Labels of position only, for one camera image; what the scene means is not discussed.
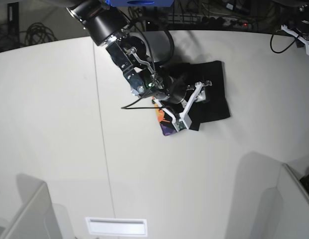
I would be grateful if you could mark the black T-shirt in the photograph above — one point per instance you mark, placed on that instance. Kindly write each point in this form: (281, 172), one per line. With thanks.
(217, 107)

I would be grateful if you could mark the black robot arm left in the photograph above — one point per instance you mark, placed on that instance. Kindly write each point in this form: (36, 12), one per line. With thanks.
(295, 23)

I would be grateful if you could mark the blue box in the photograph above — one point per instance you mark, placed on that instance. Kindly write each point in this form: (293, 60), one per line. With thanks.
(145, 3)

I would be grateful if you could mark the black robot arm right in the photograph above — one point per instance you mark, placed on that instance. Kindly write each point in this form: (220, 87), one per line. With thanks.
(109, 27)

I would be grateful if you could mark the white partition panel right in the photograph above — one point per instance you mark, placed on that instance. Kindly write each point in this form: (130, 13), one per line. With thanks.
(283, 212)

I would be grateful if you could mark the white partition panel left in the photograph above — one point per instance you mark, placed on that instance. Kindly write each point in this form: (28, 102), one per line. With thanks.
(35, 219)

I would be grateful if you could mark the white partition panel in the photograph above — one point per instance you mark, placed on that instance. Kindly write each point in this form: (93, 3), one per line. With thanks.
(35, 219)
(283, 212)

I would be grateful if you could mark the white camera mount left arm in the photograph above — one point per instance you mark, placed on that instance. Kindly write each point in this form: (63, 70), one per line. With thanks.
(298, 36)

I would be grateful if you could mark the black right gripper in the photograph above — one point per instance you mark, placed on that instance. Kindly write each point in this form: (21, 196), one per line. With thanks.
(175, 89)

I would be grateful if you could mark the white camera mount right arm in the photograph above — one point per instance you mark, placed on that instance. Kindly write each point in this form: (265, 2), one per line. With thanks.
(179, 113)

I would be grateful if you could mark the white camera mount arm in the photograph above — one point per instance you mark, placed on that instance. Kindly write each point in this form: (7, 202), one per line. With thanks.
(179, 113)
(298, 36)

